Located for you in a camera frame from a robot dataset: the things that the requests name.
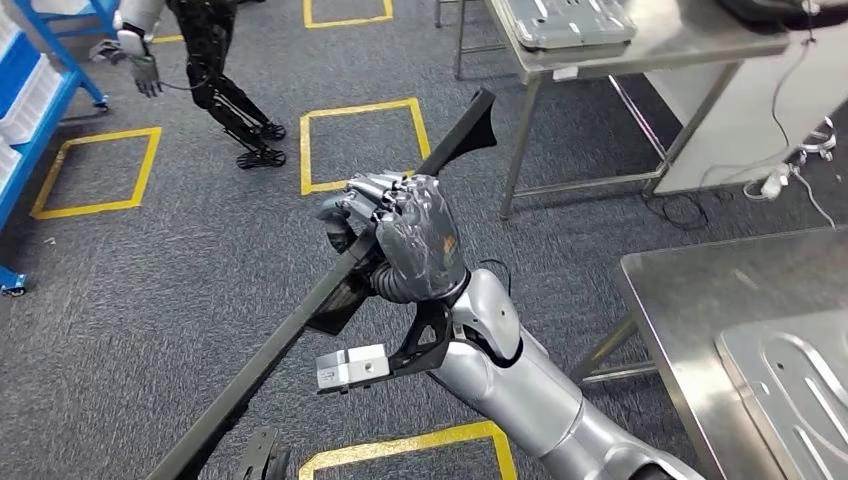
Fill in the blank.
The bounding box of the blue wheeled shelf rack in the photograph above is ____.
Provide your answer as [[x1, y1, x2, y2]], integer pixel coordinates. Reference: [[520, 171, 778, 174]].
[[0, 0, 122, 297]]

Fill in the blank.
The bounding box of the white cabinet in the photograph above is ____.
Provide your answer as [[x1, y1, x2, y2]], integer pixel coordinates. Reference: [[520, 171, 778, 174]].
[[645, 26, 848, 197]]

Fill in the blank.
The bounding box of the black plastic tray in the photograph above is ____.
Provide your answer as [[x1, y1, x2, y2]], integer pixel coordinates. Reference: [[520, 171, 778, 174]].
[[718, 0, 848, 31]]

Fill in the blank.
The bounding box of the black right wrist camera bracket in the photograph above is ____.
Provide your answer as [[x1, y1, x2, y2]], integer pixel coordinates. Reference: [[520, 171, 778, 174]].
[[387, 301, 455, 377]]

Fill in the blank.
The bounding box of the black-legged humanoid robot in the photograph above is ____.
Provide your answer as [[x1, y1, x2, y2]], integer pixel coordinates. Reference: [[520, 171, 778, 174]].
[[89, 0, 288, 170]]

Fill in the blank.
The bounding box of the large stamped metal panel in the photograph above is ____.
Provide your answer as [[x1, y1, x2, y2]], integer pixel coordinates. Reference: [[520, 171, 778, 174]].
[[714, 309, 848, 480]]

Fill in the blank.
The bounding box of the white cable bundle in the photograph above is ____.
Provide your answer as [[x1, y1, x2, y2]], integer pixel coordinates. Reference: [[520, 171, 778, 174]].
[[741, 115, 839, 230]]

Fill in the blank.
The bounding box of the long black plastic part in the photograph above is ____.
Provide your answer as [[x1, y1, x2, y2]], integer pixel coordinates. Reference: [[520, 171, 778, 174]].
[[145, 87, 498, 480]]

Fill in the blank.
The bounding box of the steel side table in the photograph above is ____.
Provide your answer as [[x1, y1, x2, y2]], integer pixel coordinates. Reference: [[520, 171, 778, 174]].
[[433, 0, 793, 221]]

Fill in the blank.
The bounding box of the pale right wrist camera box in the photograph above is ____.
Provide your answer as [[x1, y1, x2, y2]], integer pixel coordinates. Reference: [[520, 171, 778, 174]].
[[315, 344, 392, 395]]

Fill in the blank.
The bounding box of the black left wrist camera bracket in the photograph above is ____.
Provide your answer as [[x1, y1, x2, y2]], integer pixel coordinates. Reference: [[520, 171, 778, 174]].
[[235, 427, 293, 480]]

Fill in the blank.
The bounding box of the stainless steel workbench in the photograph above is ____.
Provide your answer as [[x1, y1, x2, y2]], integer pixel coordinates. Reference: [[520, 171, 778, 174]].
[[569, 225, 848, 480]]

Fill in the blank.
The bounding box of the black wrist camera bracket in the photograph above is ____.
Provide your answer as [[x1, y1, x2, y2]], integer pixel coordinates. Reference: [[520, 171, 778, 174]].
[[387, 301, 455, 377], [235, 427, 293, 480]]

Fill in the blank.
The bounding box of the small grey metal panel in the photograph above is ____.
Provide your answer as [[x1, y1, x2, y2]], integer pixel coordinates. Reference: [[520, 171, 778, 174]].
[[496, 0, 639, 53]]

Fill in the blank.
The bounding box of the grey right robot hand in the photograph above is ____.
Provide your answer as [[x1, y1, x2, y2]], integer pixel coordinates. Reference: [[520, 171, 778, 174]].
[[315, 170, 469, 305]]

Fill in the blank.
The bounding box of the coiled black cable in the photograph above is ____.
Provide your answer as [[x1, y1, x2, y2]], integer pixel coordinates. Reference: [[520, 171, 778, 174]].
[[645, 190, 713, 232]]

